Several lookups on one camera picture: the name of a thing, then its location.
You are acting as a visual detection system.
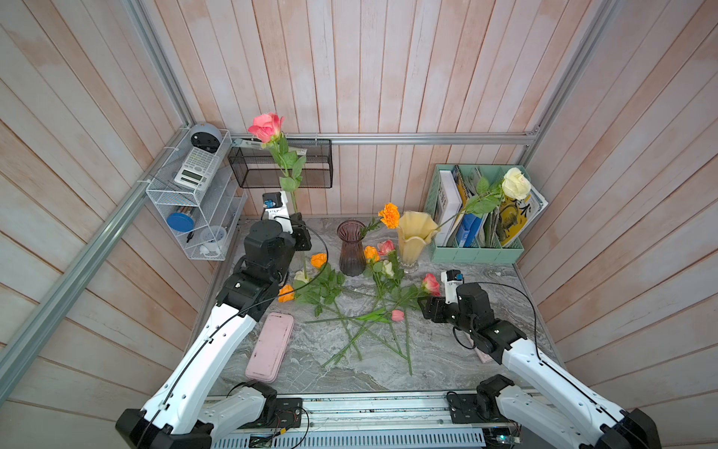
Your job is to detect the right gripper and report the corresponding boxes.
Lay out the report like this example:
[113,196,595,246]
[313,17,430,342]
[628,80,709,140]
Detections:
[417,294,476,337]

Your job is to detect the orange marigold flower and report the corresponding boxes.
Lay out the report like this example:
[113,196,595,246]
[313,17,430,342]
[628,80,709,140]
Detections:
[359,203,400,239]

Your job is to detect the pink rose flower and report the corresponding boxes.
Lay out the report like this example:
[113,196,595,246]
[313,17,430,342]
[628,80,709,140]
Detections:
[248,113,307,213]

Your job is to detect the cream white rose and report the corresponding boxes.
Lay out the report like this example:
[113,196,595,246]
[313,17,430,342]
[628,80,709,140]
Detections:
[439,168,532,229]

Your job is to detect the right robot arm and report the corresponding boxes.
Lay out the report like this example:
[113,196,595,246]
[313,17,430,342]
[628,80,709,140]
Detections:
[418,271,661,448]

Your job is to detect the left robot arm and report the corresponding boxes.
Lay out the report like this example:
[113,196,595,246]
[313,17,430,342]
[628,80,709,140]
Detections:
[115,213,312,448]

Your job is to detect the small orange rose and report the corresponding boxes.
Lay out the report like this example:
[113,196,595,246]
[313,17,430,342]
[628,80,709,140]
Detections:
[310,254,328,269]

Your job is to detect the pink rose right side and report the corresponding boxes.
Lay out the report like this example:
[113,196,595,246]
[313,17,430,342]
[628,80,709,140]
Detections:
[422,273,441,297]

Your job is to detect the purple glass vase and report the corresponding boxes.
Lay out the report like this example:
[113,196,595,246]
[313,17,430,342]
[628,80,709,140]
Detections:
[337,219,366,277]

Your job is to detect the large orange rose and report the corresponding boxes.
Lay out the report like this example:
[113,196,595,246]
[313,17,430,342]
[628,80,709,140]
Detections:
[277,284,363,361]

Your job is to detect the pink tulip flower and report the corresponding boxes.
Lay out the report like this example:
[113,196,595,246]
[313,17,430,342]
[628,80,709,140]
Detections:
[310,308,405,324]

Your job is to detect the orange rose by vase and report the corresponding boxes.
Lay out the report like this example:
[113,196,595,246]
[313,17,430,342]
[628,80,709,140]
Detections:
[364,246,381,265]

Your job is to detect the pink calculator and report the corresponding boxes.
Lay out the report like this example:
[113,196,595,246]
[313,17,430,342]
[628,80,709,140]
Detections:
[474,349,493,364]

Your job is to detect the pink rose near vase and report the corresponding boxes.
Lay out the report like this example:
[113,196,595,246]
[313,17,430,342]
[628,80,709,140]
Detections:
[377,239,396,256]

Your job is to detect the yellow glass vase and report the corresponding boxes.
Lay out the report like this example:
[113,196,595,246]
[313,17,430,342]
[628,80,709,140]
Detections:
[398,211,439,271]

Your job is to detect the white cup on shelf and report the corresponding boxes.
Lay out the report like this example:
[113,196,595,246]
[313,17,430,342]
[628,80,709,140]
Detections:
[199,226,227,257]

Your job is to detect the white book in organizer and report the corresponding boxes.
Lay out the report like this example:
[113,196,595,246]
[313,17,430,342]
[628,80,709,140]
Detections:
[434,170,463,247]

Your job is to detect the green file organizer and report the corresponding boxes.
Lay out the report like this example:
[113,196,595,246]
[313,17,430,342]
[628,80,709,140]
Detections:
[424,165,524,265]

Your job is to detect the pink pencil case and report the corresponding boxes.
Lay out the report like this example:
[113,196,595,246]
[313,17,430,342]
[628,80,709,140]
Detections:
[245,312,295,384]

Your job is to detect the blue lid jar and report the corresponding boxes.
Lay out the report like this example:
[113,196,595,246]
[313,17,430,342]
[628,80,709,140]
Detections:
[166,206,196,233]

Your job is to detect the yellow magazine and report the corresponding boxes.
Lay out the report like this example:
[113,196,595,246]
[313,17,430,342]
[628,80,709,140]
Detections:
[497,187,549,248]

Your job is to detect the white calculator on shelf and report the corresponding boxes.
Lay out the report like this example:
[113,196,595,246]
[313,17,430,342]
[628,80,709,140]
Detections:
[174,147,221,191]

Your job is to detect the round black white device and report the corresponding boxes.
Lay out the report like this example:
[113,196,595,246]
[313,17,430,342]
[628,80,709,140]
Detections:
[189,123,224,153]

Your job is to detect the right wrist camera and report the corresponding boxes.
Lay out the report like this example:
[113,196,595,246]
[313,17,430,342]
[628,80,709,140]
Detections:
[441,269,464,304]

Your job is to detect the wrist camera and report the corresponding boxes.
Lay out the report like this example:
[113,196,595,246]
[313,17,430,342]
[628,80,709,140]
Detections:
[441,269,464,304]
[262,191,290,220]

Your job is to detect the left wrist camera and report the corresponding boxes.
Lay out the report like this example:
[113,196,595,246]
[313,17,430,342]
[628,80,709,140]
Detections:
[262,191,290,220]

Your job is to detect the black wire basket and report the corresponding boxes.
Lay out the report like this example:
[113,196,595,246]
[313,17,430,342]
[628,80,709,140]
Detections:
[228,138,334,189]

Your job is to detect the white wire shelf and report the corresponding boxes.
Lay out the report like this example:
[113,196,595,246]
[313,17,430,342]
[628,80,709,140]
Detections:
[146,126,247,261]

